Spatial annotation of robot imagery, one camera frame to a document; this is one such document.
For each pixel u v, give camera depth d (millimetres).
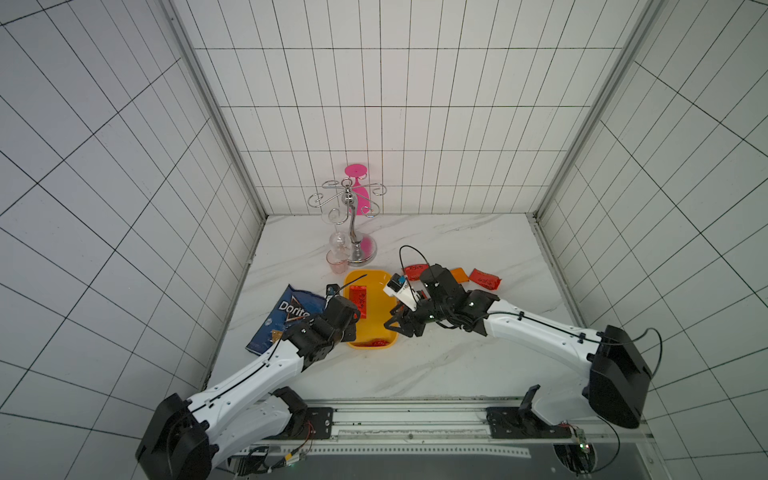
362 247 1148
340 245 920
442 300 601
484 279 997
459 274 1008
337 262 976
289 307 915
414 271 993
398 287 661
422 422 745
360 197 876
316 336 588
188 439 382
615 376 411
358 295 920
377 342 813
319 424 726
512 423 685
